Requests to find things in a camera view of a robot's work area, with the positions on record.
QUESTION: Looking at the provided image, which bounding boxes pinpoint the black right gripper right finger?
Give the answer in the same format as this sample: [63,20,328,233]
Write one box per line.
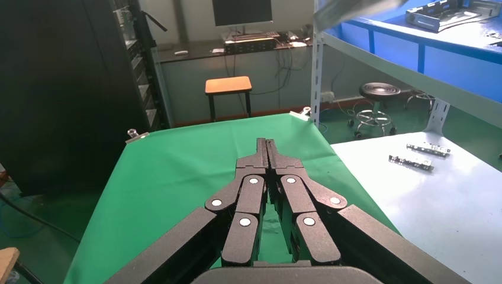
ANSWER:
[268,139,349,266]

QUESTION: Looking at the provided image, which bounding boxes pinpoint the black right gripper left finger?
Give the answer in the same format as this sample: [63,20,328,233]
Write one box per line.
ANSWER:
[204,138,271,266]

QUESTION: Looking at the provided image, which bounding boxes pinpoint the green cloth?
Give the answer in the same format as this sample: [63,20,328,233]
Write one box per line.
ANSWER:
[62,112,401,284]

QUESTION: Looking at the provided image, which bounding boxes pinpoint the orange top wooden stool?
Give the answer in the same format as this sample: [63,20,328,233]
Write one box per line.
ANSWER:
[204,76,253,123]

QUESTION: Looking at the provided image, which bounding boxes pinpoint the small metal connector strip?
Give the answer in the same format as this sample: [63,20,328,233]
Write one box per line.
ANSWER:
[406,143,452,159]
[388,154,435,172]

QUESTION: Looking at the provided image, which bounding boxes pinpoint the grey desk dark top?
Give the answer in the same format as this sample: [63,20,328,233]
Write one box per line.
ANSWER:
[150,33,314,128]

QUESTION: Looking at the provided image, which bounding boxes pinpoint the black round stool chrome base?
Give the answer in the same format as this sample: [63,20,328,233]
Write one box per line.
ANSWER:
[347,82,401,140]

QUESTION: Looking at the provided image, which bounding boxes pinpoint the black desktop device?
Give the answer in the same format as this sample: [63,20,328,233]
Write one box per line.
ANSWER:
[221,31,281,54]

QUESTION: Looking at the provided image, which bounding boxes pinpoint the black computer monitor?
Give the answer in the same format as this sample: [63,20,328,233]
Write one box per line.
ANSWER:
[211,0,273,36]

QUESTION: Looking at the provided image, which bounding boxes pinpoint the black equipment cabinet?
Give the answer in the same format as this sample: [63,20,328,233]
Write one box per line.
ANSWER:
[0,0,173,197]

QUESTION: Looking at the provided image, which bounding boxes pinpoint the brown wooden board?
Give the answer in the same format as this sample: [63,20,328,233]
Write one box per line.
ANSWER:
[0,247,20,284]

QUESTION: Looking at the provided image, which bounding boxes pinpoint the black desk cable tangle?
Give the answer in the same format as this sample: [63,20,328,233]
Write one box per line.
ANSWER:
[250,47,314,97]

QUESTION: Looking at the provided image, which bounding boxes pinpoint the black floor cable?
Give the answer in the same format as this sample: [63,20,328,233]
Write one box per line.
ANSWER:
[0,192,81,244]

